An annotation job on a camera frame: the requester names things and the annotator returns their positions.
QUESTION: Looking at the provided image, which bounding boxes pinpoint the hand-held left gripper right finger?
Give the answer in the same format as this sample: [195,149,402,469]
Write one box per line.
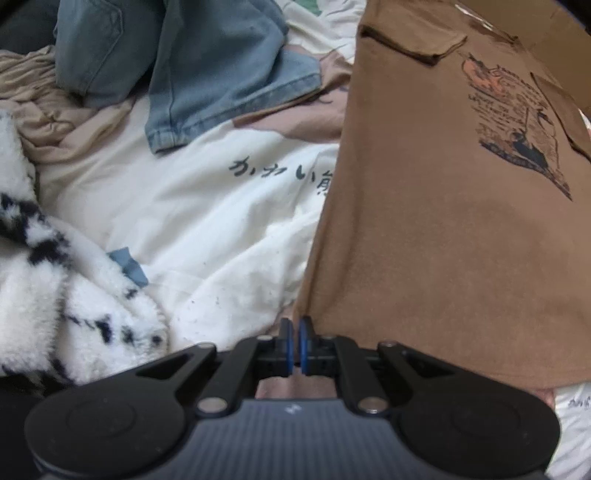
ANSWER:
[298,316,497,416]

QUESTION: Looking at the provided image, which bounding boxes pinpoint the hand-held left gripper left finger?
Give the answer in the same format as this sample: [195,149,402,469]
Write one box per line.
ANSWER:
[90,318,294,416]

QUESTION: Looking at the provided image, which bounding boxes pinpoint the brown printed t-shirt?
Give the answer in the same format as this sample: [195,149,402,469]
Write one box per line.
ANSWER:
[293,0,591,391]

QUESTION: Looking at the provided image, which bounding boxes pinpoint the cream printed blanket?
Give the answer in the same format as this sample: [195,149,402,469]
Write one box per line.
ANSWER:
[37,0,591,480]

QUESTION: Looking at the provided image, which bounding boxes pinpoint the white black fuzzy blanket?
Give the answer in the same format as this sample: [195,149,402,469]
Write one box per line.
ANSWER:
[0,108,169,384]

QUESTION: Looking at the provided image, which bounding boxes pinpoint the grey-blue jeans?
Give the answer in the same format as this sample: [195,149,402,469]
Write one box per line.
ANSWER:
[53,0,323,154]

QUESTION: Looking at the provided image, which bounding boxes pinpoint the beige cloth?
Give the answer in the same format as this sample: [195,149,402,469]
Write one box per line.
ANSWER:
[0,46,134,162]

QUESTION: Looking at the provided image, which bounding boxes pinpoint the flattened cardboard sheet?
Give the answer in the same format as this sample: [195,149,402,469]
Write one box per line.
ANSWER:
[455,0,591,116]

